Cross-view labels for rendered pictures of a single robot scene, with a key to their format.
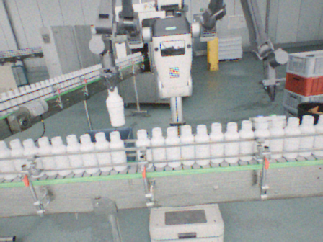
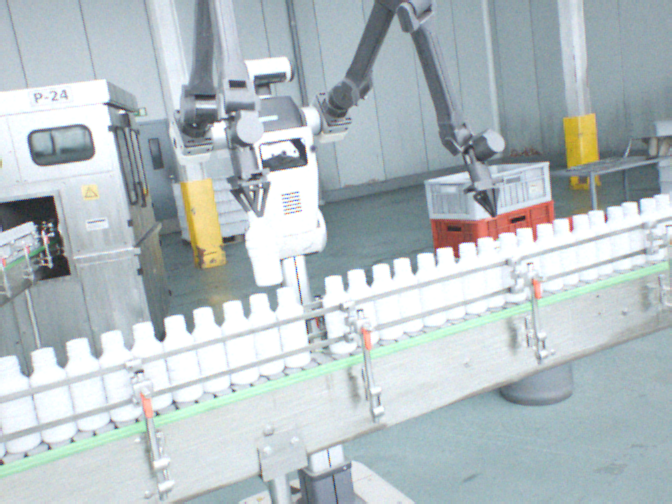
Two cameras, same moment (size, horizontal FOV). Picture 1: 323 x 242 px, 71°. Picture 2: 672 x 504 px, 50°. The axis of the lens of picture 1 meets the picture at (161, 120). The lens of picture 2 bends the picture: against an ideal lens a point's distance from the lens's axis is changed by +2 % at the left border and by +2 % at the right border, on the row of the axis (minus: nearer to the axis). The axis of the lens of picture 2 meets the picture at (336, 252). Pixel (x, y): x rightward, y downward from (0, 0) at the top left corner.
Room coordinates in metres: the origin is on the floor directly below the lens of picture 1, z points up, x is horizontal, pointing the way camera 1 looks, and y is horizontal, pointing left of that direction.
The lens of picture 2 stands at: (-0.52, 0.78, 1.48)
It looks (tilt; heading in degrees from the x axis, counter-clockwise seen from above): 10 degrees down; 332
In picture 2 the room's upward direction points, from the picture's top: 9 degrees counter-clockwise
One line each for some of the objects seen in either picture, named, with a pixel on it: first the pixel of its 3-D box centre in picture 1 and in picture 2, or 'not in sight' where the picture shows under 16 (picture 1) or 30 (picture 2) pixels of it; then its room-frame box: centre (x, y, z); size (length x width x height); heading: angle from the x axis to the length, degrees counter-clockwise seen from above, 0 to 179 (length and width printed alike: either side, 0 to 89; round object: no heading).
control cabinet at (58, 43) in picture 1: (63, 61); not in sight; (6.69, 2.59, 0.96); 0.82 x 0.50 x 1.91; 159
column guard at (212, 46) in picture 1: (213, 54); (203, 222); (8.34, -2.07, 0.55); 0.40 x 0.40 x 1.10; 87
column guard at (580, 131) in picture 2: not in sight; (581, 151); (7.47, -7.93, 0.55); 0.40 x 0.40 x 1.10; 87
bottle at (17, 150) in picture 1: (21, 158); (85, 383); (0.86, 0.61, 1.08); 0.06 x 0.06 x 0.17
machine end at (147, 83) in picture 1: (154, 55); (62, 233); (5.34, 0.00, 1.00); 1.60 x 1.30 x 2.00; 159
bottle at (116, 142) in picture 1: (117, 150); (291, 326); (0.84, 0.19, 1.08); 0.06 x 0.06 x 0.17
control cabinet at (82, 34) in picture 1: (82, 57); not in sight; (7.53, 2.28, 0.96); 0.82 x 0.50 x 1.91; 159
